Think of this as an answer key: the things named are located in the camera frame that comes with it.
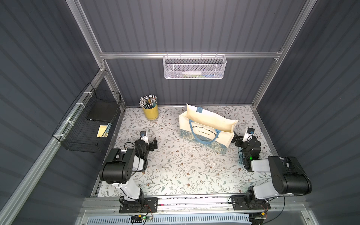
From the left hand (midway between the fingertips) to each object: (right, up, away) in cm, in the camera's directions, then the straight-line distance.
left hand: (148, 138), depth 94 cm
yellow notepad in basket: (-13, +8, -30) cm, 34 cm away
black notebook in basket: (-29, +18, -4) cm, 34 cm away
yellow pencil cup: (-1, +16, +11) cm, 20 cm away
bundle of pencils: (-2, +26, +8) cm, 27 cm away
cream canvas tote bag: (+38, +7, -11) cm, 40 cm away
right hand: (+61, +4, -5) cm, 62 cm away
